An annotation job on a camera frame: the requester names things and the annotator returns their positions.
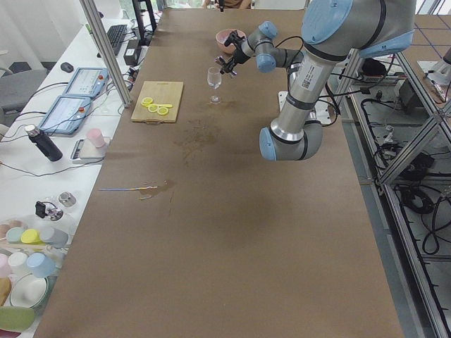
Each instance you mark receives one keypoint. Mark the black thermos bottle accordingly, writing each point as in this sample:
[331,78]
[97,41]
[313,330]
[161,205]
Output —
[43,142]

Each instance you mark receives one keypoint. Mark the metal tray scale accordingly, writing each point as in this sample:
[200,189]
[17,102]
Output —
[84,151]

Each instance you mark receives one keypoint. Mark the black computer mouse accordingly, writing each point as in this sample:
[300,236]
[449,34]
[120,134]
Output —
[67,67]

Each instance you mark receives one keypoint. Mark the white green-rimmed plate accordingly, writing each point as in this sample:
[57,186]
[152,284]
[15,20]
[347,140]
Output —
[29,291]

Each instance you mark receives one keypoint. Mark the black keyboard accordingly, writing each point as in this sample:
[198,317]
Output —
[116,35]

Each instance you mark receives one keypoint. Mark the pink plastic cup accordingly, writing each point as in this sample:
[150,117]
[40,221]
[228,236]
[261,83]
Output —
[96,137]

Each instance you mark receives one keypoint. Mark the blue teach pendant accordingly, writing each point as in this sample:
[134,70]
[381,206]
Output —
[66,115]
[87,82]

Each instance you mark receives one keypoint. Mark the light blue cup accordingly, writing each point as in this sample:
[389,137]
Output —
[40,265]

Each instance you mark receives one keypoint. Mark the small steel cup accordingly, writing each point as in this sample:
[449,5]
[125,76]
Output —
[67,199]

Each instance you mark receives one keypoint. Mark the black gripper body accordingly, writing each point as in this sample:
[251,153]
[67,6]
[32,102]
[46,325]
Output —
[239,55]

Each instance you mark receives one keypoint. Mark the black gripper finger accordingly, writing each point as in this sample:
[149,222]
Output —
[220,61]
[230,71]

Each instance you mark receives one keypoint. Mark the yellow cup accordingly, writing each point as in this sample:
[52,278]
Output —
[30,236]

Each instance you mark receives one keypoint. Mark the aluminium frame post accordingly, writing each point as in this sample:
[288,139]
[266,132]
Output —
[105,49]

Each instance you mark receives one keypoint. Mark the near blue teach pendant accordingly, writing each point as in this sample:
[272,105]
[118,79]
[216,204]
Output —
[66,115]

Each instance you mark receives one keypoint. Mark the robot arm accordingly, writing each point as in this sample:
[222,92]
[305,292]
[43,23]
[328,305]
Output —
[330,29]

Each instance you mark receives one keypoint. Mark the pink bowl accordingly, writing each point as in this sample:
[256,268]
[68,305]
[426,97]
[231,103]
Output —
[221,38]

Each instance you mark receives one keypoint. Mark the lemon slice near handle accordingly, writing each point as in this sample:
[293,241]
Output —
[147,101]

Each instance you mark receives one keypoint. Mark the wooden cutting board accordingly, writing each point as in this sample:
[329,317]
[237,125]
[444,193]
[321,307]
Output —
[164,93]

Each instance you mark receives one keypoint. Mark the middle lemon slice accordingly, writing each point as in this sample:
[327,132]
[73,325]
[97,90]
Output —
[153,108]

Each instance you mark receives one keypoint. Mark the far blue teach pendant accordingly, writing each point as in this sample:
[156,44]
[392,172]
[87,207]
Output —
[87,82]

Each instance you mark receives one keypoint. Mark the clear wine glass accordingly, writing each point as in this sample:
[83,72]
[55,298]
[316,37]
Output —
[214,80]

